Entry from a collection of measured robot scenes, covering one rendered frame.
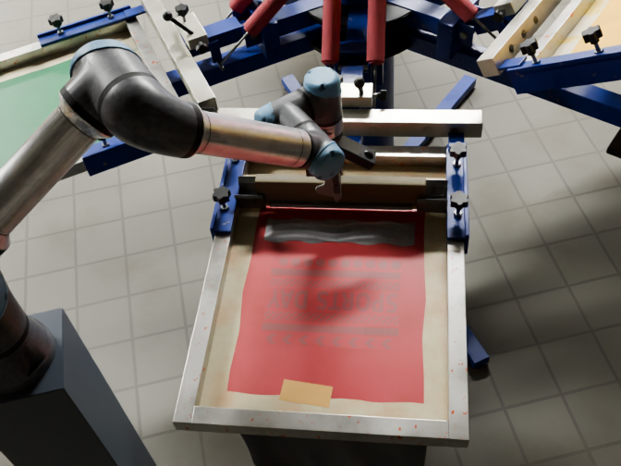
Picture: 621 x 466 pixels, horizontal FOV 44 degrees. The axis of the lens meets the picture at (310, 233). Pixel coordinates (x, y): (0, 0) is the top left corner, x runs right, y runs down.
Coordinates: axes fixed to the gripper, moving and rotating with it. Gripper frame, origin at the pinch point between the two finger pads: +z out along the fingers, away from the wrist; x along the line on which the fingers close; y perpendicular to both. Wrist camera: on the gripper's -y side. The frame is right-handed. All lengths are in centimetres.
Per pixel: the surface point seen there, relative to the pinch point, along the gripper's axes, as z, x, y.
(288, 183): -3.8, 1.4, 12.0
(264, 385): 6, 49, 12
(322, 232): 5.5, 8.6, 3.8
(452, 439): 3, 60, -26
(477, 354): 97, -13, -41
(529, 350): 102, -19, -60
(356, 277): 6.3, 20.9, -4.9
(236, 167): 1.8, -8.6, 27.3
